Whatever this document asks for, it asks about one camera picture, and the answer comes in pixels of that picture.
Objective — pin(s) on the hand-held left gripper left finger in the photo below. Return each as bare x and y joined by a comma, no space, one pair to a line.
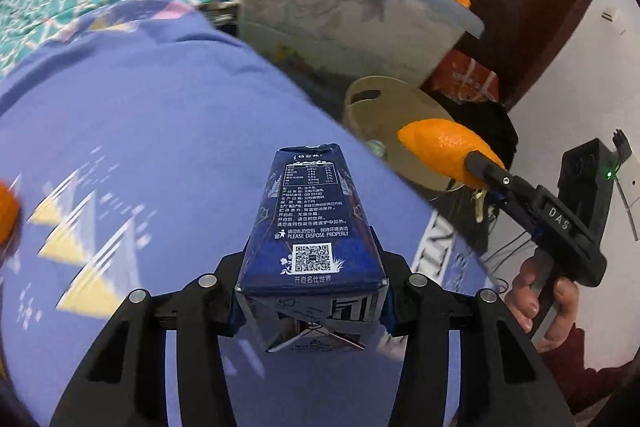
227,302

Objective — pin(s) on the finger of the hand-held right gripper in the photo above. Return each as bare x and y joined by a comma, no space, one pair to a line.
492,177

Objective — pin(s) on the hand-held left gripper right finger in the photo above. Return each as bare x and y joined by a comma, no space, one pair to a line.
396,307

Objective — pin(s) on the orange fruit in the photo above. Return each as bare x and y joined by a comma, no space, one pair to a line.
440,147

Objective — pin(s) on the dark blue milk carton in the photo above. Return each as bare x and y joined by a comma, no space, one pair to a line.
310,217

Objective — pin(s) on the person's right forearm red sleeve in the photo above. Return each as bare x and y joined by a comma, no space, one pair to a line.
585,372

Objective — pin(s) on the person's right hand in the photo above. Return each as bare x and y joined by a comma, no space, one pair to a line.
520,297

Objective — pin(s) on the orange plastic bag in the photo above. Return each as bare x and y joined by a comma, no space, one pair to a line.
467,74

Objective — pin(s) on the purple printed bed sheet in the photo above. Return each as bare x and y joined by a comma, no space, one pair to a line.
150,117

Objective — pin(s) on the clear lidded storage box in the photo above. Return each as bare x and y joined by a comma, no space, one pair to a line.
340,17

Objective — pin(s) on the small orange peel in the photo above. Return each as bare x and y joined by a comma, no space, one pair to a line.
7,217

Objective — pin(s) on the white wall switch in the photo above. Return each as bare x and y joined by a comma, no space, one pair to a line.
612,16

